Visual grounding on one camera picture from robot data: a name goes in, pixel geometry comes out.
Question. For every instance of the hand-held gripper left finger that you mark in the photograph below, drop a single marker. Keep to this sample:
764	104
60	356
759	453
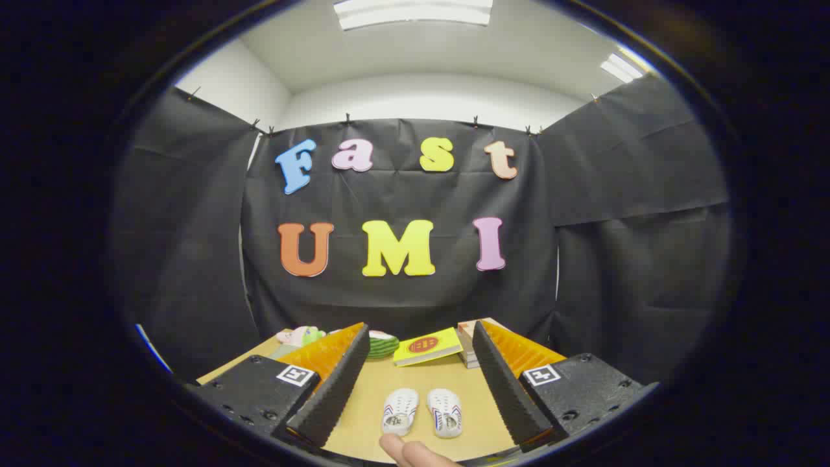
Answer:
334	389

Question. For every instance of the small ceiling light panel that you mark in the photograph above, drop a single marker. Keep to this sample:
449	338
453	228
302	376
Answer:
621	67

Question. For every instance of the watermelon slice plush toy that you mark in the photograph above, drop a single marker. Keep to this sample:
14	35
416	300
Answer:
382	347

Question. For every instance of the white striped canvas shoe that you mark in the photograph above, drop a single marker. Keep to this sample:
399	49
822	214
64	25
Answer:
400	412
445	413

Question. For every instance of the yellow book with red circle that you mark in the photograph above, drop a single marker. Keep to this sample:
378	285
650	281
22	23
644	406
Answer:
425	347

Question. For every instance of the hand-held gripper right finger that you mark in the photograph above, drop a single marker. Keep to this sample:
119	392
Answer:
506	389

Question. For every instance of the blue-grey book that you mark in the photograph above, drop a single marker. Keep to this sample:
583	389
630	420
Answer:
472	363

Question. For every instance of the long ceiling light panel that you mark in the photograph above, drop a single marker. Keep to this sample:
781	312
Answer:
415	13

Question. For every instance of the tan paperback book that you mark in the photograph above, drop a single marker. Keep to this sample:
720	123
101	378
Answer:
468	327

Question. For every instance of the white book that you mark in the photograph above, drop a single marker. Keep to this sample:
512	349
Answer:
468	350

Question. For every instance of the pink star plush toy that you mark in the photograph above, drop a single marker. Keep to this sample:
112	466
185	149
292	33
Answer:
299	336

